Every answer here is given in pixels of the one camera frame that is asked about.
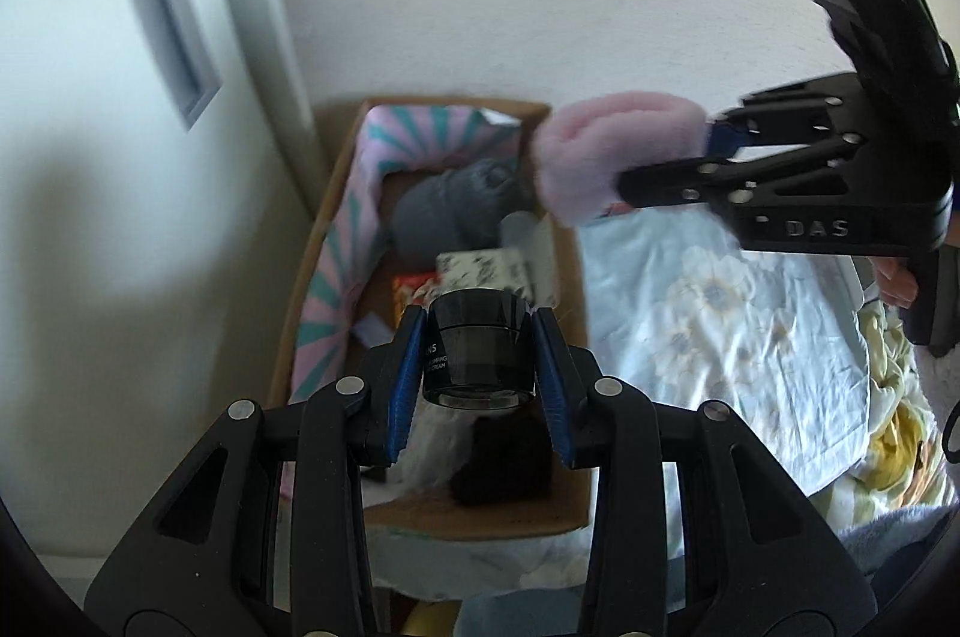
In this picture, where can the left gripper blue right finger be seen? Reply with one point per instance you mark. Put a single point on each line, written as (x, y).
(565, 375)

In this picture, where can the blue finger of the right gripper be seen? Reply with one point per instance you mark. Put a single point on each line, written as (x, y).
(674, 183)
(726, 139)

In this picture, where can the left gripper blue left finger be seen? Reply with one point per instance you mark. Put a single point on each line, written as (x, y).
(403, 368)

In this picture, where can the black and red lens tube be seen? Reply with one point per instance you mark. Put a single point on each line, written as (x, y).
(478, 351)

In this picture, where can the red milk carton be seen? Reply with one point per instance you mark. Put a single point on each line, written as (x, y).
(418, 289)

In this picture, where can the white floral patterned small box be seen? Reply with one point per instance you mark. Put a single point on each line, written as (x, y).
(495, 269)

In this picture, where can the clear plastic cup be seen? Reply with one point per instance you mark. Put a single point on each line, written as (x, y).
(532, 237)

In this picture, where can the grey fluffy sock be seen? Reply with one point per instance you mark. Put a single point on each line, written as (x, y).
(457, 211)

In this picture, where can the purple long cosmetic box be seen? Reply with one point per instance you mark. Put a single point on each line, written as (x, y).
(371, 331)

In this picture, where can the black hair scrunchie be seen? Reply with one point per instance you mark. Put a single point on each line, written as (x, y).
(510, 461)

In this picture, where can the person's right hand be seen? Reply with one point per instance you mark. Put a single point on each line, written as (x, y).
(896, 284)

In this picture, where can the floral light blue cloth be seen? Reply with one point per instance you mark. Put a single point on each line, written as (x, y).
(677, 309)

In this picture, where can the cardboard box with pink lining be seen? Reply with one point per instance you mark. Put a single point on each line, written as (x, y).
(347, 271)

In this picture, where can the white door with grey handle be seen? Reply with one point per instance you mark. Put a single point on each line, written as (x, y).
(146, 261)

